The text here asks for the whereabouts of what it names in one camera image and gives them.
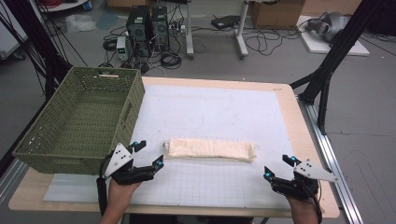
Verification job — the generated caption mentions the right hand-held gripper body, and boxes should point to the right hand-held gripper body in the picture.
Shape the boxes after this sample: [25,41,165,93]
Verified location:
[271,159,339,201]

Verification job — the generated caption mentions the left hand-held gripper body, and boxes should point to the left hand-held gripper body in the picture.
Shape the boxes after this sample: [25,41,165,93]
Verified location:
[104,143,157,187]

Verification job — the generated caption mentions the cream cloth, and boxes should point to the cream cloth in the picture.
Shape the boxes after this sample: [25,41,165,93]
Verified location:
[163,138,258,163]

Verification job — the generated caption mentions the green woven plastic basket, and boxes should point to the green woven plastic basket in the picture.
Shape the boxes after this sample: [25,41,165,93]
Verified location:
[12,65,147,175]

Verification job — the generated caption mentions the person's left hand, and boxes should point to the person's left hand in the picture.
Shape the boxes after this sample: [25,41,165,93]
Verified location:
[106,178,143,209]

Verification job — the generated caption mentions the person's right hand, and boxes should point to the person's right hand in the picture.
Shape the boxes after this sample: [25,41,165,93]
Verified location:
[285,193,320,219]

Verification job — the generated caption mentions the white grid mat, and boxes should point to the white grid mat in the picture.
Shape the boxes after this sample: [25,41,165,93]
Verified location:
[43,84,297,210]

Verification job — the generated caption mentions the white bench power supply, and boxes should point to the white bench power supply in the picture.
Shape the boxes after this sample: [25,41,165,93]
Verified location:
[116,35,131,62]

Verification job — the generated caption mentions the large black computer tower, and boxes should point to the large black computer tower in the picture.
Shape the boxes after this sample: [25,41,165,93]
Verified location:
[125,5,154,59]

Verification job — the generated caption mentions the white floor board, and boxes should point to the white floor board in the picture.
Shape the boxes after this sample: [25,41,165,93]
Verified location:
[296,15,371,57]

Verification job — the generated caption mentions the slim black computer tower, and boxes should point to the slim black computer tower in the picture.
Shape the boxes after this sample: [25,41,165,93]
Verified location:
[150,6,171,52]

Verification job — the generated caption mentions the white desk leg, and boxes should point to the white desk leg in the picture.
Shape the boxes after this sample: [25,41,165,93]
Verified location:
[234,0,250,60]
[185,0,195,60]

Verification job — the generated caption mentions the teal floor sheet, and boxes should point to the teal floor sheet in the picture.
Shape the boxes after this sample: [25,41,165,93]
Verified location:
[95,10,120,31]

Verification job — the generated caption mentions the clear plastic bag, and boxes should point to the clear plastic bag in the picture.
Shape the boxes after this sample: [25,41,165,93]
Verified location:
[64,13,98,34]

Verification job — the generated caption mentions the grey rounded device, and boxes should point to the grey rounded device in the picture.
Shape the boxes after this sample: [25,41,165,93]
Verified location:
[304,11,351,43]

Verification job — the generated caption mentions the brown cardboard box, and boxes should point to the brown cardboard box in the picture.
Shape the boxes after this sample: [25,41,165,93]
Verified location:
[249,0,306,31]

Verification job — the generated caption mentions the black flat laptop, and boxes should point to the black flat laptop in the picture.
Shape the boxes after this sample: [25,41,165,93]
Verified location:
[210,14,242,31]

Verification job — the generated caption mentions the white round table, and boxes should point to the white round table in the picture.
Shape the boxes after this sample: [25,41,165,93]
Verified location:
[39,0,91,14]

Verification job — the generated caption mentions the white wheeled cabinet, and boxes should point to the white wheeled cabinet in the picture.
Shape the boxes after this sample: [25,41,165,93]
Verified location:
[0,0,30,62]

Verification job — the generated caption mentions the aluminium rail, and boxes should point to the aluminium rail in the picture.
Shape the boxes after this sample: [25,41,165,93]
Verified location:
[297,95,365,224]
[0,158,33,203]

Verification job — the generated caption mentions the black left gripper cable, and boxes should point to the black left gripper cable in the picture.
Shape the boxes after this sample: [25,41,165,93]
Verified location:
[96,152,114,217]

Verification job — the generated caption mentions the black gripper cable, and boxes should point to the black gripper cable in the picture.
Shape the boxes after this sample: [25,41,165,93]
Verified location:
[96,152,114,217]
[306,181,324,224]

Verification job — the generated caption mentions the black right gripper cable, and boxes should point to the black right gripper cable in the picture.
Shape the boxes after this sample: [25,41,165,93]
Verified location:
[306,181,324,224]

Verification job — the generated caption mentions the coiled black cable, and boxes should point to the coiled black cable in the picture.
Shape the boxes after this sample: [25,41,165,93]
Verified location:
[160,51,183,70]

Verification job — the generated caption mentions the loose black floor cables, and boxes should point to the loose black floor cables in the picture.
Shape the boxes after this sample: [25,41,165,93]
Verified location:
[244,28,301,57]

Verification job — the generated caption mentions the black metal frame stand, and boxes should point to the black metal frame stand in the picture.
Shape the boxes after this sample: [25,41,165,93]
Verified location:
[2,0,75,103]
[289,0,386,135]

